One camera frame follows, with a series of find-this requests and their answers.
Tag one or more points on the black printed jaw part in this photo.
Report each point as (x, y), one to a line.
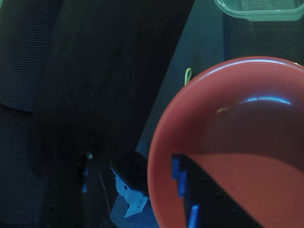
(133, 171)

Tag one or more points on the red bowl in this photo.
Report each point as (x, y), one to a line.
(237, 118)

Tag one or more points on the yellow rubber band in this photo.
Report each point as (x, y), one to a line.
(186, 80)

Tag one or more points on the clear plastic container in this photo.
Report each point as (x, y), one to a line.
(261, 15)

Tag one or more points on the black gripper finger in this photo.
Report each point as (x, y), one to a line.
(78, 204)
(209, 202)

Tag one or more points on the dark ribbed fabric sofa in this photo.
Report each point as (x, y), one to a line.
(19, 59)

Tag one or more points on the grey desk mat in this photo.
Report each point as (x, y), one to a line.
(190, 35)

